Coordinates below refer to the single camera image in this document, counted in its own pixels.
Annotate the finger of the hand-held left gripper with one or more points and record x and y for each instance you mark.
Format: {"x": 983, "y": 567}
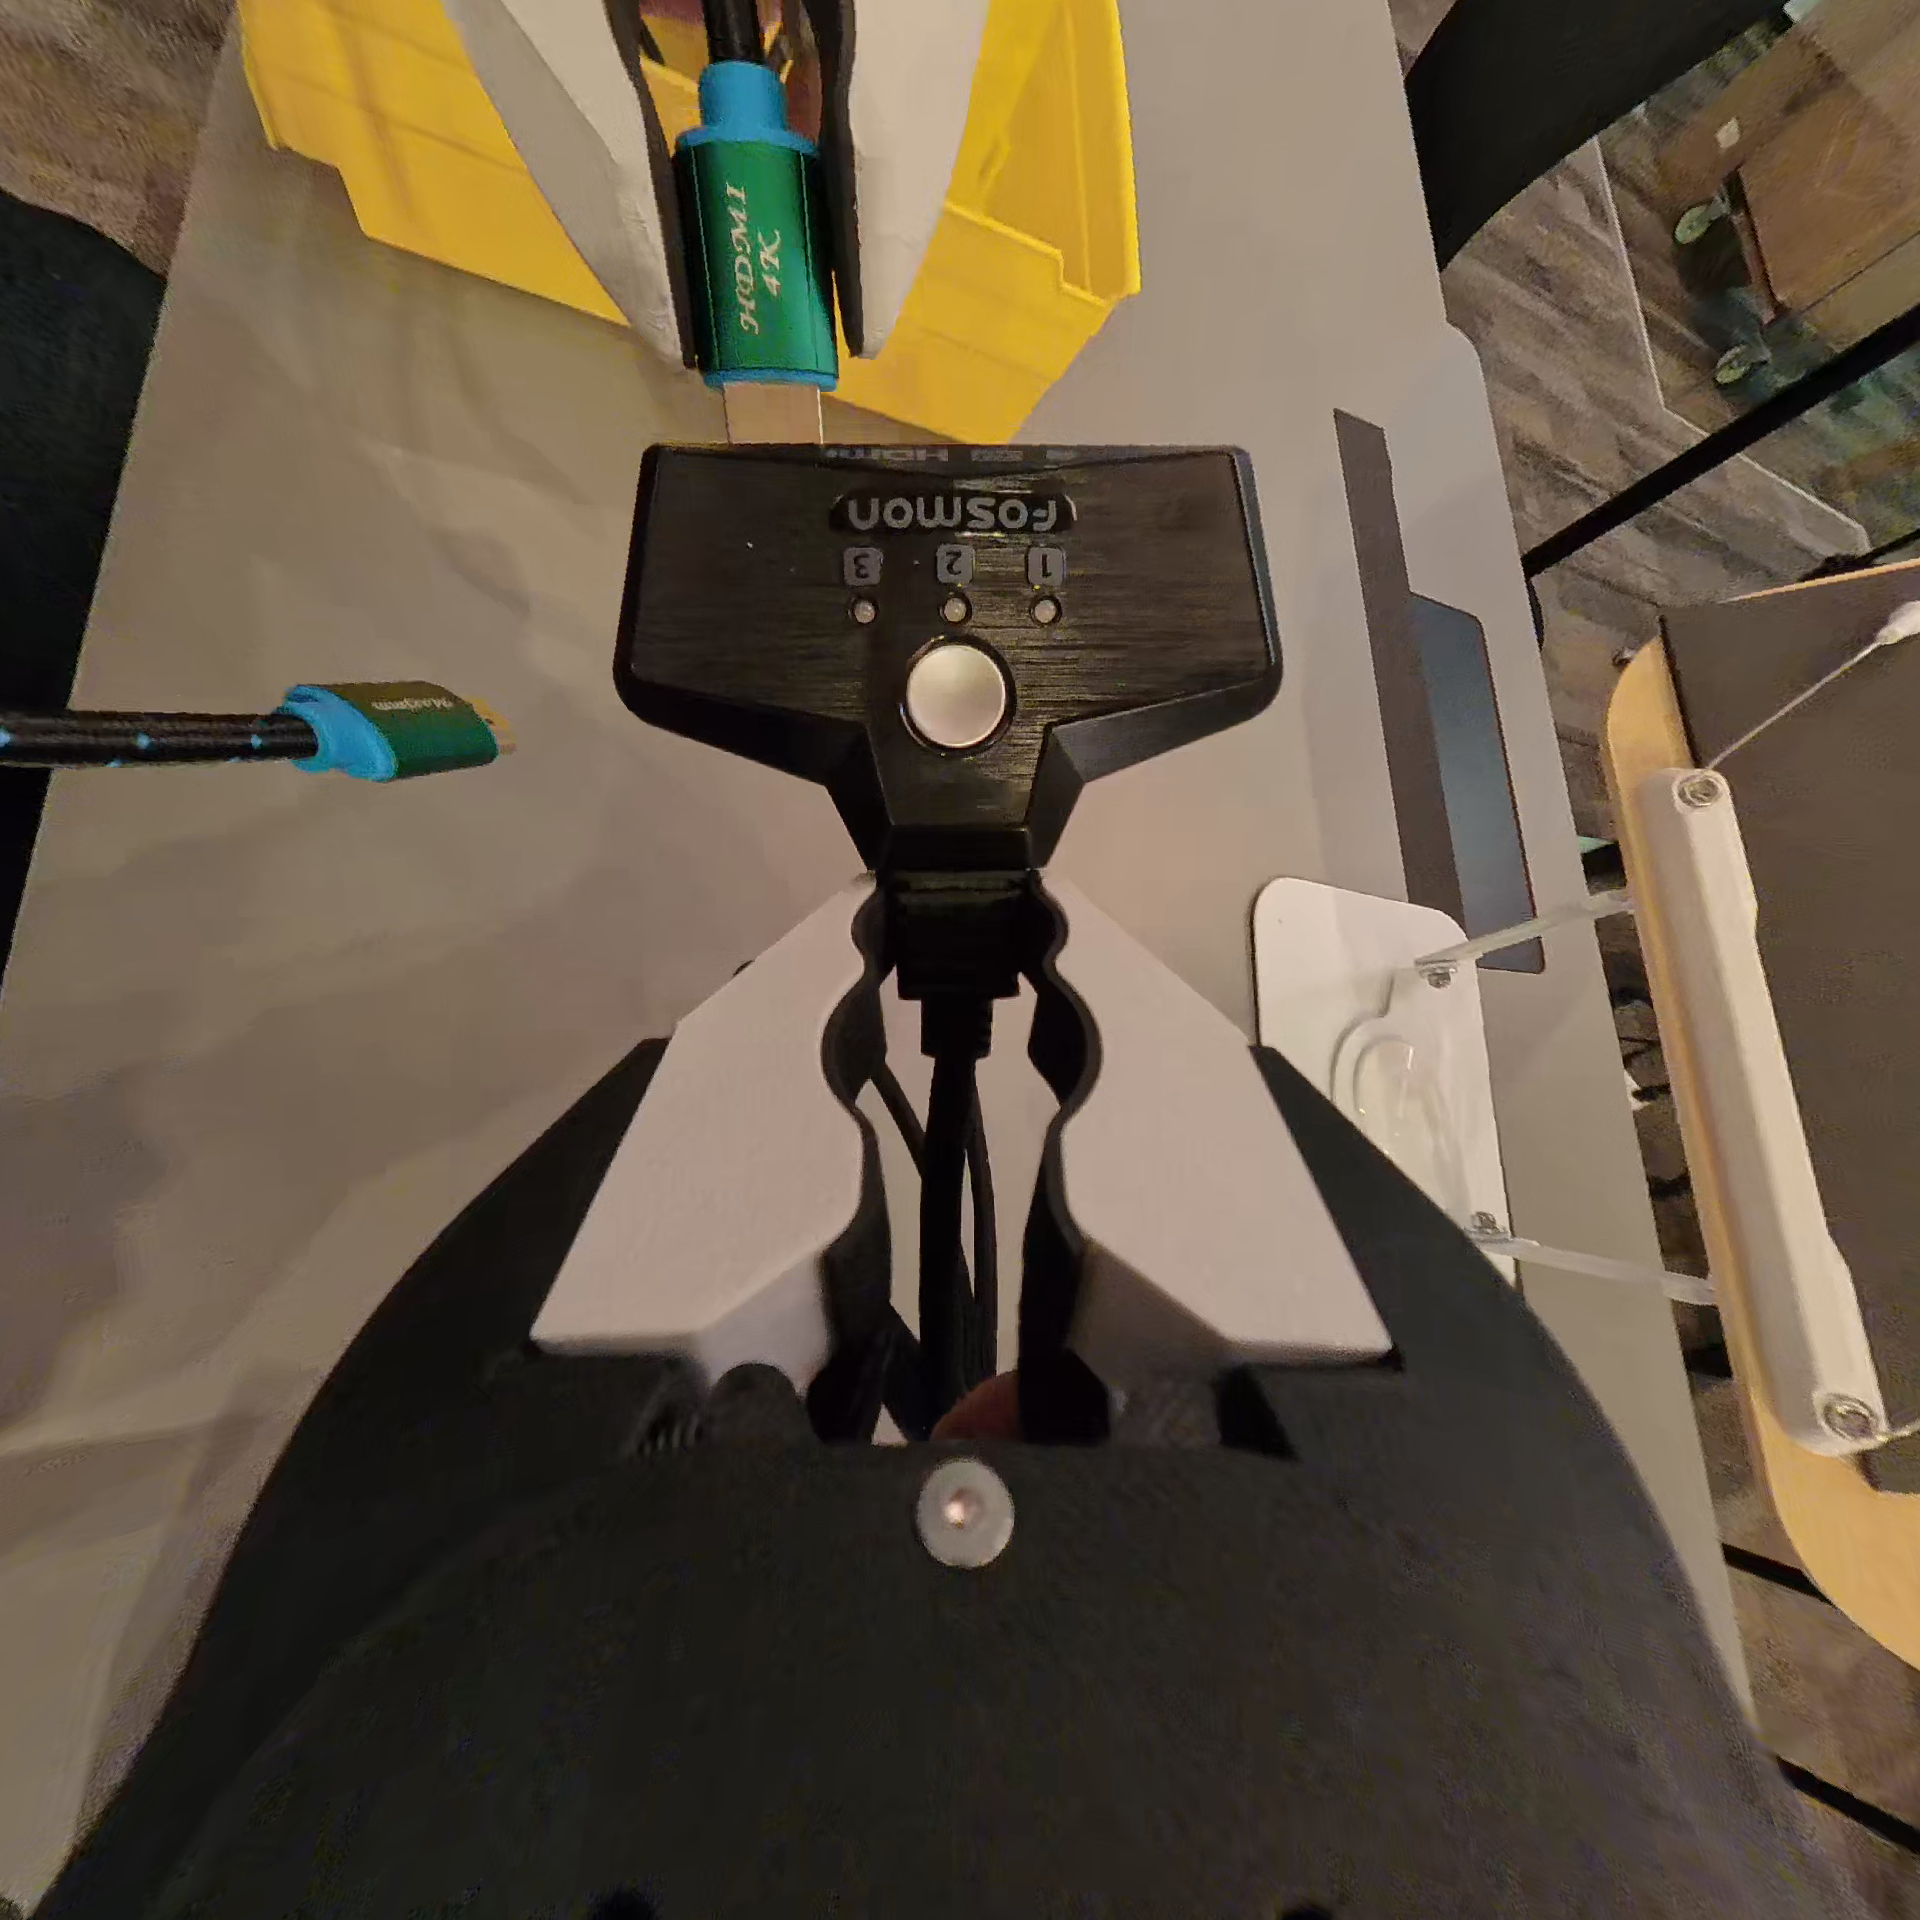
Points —
{"x": 856, "y": 151}
{"x": 585, "y": 151}

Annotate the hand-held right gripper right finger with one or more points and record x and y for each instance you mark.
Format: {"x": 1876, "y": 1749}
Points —
{"x": 1199, "y": 1185}

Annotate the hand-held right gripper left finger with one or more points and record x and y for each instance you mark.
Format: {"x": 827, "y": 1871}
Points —
{"x": 720, "y": 1185}

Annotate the black hdmi switch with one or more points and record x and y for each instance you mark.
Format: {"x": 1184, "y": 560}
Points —
{"x": 946, "y": 587}

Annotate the yellow plastic bin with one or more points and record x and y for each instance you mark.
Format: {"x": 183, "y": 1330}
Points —
{"x": 1020, "y": 271}

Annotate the white laptop stand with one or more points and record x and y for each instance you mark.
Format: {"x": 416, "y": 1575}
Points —
{"x": 1770, "y": 1142}

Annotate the black office chair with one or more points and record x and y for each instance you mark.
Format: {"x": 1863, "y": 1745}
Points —
{"x": 1561, "y": 106}

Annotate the black pole with round base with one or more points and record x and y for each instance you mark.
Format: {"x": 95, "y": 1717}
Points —
{"x": 1712, "y": 434}

